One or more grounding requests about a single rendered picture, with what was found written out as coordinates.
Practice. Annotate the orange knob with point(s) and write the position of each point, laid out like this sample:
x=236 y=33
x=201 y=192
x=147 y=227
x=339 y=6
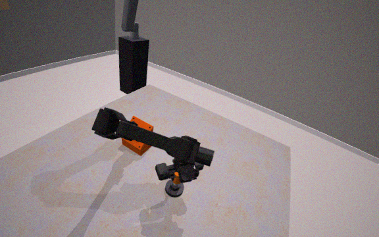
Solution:
x=176 y=179

